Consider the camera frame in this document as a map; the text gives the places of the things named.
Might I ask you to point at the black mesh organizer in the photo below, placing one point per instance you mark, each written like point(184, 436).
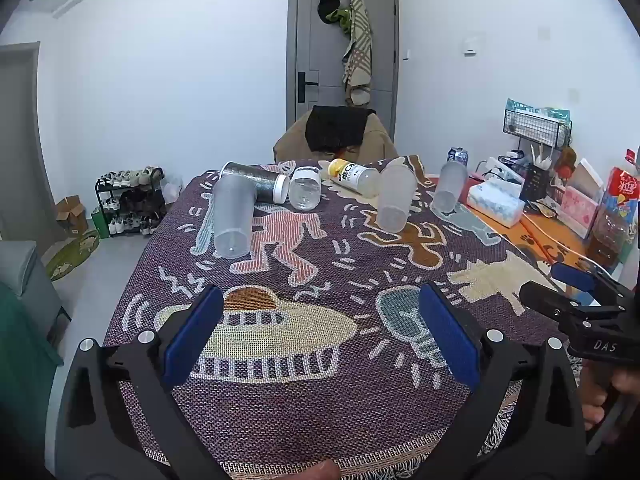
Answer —
point(537, 180)

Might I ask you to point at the white power strip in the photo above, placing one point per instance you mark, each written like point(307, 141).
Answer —
point(500, 167)

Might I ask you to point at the clear bottle brown liquid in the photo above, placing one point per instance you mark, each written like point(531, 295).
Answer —
point(607, 237)

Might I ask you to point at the person's left hand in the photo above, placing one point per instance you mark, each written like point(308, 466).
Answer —
point(324, 471)

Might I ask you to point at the black hat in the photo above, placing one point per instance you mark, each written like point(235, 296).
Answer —
point(327, 5)

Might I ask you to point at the tall frosted plastic cup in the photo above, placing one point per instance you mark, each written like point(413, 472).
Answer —
point(232, 220)

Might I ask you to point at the silver glitter cup white lid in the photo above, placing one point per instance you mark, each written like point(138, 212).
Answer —
point(252, 183)

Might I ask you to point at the pink paper box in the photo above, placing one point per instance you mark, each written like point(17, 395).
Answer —
point(580, 205)

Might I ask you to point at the green hanging item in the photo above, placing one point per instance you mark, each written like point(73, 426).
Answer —
point(342, 19)

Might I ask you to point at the person's right hand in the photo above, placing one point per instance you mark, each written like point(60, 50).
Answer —
point(595, 410)

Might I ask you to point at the printed woven blanket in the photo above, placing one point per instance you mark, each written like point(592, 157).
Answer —
point(300, 400)

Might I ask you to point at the clear plastic jar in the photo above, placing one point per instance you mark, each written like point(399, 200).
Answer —
point(305, 188)

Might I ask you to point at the cardboard box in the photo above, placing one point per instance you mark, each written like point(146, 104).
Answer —
point(72, 215)

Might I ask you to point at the blue drink can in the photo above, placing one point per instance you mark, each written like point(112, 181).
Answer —
point(457, 155)

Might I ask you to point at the green cloth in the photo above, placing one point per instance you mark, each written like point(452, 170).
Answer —
point(22, 375)

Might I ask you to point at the green round rug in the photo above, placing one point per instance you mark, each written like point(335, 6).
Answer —
point(70, 257)

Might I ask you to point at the yellow cap plastic bottle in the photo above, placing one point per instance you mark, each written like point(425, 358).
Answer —
point(352, 176)

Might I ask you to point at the plaid scarf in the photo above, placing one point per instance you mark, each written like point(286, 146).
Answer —
point(359, 50)

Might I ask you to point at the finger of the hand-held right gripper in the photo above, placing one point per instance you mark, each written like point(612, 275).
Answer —
point(570, 275)
point(542, 297)

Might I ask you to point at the brown plush toy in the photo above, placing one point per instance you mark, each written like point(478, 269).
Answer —
point(566, 159)

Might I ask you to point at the grey sofa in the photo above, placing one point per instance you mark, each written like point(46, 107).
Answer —
point(25, 280)

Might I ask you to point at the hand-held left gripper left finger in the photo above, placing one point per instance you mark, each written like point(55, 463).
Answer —
point(192, 335)

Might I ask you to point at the black shoe rack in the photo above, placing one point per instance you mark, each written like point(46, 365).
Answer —
point(132, 202)

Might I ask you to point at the blue white tissue pack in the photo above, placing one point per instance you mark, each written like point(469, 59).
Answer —
point(495, 203)

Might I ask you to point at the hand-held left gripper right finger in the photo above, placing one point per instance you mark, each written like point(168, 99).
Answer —
point(447, 335)

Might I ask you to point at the clear plastic bag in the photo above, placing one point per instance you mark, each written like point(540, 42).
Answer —
point(172, 189)

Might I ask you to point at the green box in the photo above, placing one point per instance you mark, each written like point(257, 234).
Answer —
point(100, 225)

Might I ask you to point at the red snack packet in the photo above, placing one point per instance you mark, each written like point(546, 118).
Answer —
point(620, 195)

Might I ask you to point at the grey side door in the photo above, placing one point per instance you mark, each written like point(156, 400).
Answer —
point(20, 150)

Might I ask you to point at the black cloth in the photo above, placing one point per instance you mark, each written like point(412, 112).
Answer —
point(337, 127)

